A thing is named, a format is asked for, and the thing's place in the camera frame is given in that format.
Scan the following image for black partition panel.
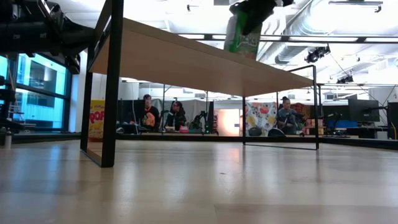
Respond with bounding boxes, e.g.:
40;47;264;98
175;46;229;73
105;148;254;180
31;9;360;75
116;99;144;134

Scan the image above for blue bin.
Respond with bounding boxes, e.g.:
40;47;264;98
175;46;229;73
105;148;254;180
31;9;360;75
326;120;358;129

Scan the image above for glowing white board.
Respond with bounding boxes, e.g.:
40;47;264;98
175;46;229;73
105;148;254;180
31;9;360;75
214;108;241;137

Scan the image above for blue glass window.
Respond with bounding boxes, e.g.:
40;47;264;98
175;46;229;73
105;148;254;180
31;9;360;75
0;52;73;131

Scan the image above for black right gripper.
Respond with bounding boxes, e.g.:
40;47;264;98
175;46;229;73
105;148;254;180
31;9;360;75
229;0;295;36

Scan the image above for black ceiling light rail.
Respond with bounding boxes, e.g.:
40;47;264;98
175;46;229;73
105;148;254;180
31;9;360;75
178;33;398;44

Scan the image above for tall yellow Pops box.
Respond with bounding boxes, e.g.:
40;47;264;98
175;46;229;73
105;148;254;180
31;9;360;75
90;99;106;139

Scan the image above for wooden shelf black metal frame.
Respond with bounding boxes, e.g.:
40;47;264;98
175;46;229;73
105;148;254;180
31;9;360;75
80;0;320;168

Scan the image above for black computer monitor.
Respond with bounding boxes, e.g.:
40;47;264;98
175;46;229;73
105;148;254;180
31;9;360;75
348;98;381;123

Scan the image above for red cardboard boxes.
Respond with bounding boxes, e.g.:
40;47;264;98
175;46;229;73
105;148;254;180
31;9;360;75
303;119;324;135

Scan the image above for black cabinet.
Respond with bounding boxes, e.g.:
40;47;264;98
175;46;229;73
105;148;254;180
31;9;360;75
387;101;398;140

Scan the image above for black ceiling spotlight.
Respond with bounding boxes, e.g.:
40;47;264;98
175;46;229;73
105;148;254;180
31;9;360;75
336;74;354;85
304;45;331;64

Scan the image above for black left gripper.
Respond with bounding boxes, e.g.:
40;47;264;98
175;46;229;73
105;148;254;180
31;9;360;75
37;21;96;75

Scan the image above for silver ventilation duct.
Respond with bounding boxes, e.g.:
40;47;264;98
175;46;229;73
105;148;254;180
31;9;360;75
259;0;398;65

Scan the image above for black equipment stand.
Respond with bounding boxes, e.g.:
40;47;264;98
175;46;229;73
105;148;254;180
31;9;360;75
0;74;37;131

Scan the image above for person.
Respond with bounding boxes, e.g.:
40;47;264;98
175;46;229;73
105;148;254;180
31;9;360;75
139;94;161;132
277;96;304;136
164;101;188;132

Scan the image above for green mini cereal box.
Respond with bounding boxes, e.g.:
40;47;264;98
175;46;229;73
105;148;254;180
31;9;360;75
223;9;264;60

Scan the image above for hanging ceiling light fixture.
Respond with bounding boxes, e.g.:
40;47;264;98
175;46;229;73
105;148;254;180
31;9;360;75
328;0;384;13

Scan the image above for black aluminium table frame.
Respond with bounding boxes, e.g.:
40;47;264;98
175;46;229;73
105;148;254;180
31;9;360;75
0;132;398;151

